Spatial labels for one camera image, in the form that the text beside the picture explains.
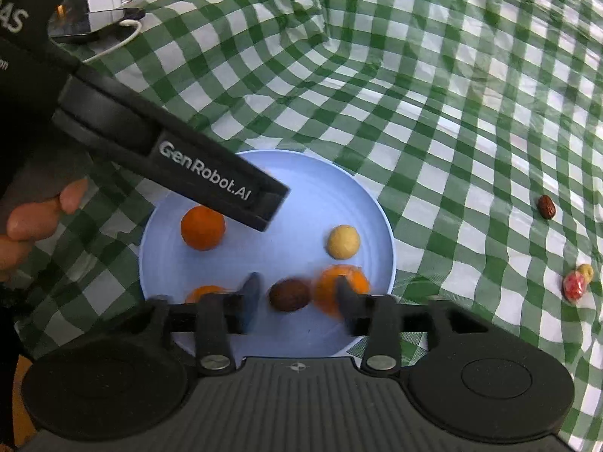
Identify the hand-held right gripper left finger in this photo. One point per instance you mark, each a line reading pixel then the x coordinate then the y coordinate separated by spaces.
pixel 252 294

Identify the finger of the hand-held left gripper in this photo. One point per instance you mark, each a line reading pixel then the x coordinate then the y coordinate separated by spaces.
pixel 212 174

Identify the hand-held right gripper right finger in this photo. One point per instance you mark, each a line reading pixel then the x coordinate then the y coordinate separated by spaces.
pixel 346 303

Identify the shiny mandarin orange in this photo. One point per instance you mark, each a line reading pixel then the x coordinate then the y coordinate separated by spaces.
pixel 325 292

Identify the dark brown jujube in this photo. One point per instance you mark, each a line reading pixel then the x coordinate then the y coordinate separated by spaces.
pixel 288 295

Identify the blue plate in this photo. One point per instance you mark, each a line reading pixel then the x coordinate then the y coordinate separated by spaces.
pixel 292 254

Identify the pale yellow round fruit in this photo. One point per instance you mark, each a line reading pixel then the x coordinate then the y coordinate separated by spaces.
pixel 344 242

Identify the person's left hand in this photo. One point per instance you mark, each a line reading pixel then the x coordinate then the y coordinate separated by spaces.
pixel 28 221

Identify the black smartphone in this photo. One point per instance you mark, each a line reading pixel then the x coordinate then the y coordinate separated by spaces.
pixel 94 24

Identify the green checkered tablecloth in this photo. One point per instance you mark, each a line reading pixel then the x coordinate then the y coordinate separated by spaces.
pixel 424 103

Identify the dark red jujube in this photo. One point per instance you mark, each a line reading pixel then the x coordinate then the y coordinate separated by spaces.
pixel 547 207

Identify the red wrapped fruit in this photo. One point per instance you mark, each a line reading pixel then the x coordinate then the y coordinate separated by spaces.
pixel 574 288

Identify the small yellow-green fruit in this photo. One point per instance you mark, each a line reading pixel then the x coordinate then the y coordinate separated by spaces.
pixel 587 270

